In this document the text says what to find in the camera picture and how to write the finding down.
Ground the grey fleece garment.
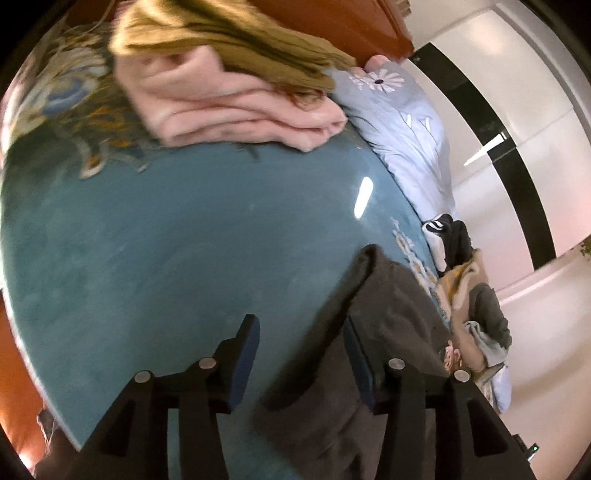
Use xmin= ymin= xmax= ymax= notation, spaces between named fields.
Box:
xmin=468 ymin=282 xmax=513 ymax=352

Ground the dark grey garment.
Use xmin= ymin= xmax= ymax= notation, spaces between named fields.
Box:
xmin=252 ymin=244 xmax=455 ymax=480

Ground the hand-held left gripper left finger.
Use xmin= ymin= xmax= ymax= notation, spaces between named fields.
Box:
xmin=69 ymin=314 xmax=262 ymax=480

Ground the pink folded garment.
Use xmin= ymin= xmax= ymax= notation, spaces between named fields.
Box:
xmin=113 ymin=46 xmax=349 ymax=153

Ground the light blue garment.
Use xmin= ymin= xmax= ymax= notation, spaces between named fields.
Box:
xmin=464 ymin=320 xmax=509 ymax=365

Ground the wooden headboard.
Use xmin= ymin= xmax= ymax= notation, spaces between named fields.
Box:
xmin=249 ymin=0 xmax=416 ymax=63

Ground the pile of clothes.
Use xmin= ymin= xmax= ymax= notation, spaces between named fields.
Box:
xmin=434 ymin=249 xmax=490 ymax=374

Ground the wooden bed side rail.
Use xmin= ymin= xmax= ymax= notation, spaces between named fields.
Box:
xmin=0 ymin=300 xmax=51 ymax=467

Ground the white wardrobe with black stripe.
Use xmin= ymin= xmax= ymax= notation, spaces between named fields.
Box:
xmin=406 ymin=0 xmax=591 ymax=462

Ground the blue daisy print quilt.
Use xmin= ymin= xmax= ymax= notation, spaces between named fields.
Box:
xmin=323 ymin=60 xmax=513 ymax=414

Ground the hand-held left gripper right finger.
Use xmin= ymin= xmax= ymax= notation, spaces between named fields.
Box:
xmin=344 ymin=316 xmax=539 ymax=480

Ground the black white striped garment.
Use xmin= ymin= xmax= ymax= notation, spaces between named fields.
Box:
xmin=421 ymin=213 xmax=475 ymax=273

